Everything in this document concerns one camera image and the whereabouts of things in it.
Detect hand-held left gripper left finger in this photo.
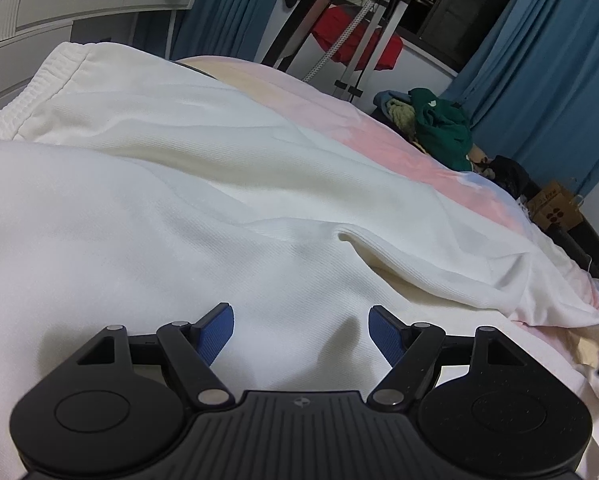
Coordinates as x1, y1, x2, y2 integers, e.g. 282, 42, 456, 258
77, 302, 236, 407

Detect white pants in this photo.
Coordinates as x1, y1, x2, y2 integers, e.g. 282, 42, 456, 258
0, 41, 599, 480

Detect white dresser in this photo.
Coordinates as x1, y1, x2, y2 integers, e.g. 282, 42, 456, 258
0, 0, 200, 123

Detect cardboard box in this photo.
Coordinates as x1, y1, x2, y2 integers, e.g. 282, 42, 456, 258
525, 180, 586, 233

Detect dark cloth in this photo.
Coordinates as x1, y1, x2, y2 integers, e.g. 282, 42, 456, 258
484, 155, 543, 200

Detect yellow knitted cloth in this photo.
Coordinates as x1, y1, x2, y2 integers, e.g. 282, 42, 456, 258
384, 97, 423, 142

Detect pastel pink bed sheet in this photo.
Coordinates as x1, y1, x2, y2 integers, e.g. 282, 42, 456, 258
176, 56, 599, 396

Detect green garment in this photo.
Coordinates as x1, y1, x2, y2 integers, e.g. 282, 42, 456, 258
408, 87, 475, 172

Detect blue curtain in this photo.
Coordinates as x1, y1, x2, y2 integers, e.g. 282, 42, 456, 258
442, 0, 599, 211
172, 0, 330, 63

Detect red cloth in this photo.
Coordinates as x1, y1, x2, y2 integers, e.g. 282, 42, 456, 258
312, 4, 404, 70

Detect metal clothes rack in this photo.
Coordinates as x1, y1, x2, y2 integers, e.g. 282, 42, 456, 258
262, 0, 435, 106

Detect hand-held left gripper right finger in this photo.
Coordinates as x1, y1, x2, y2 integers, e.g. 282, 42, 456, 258
365, 305, 521, 408

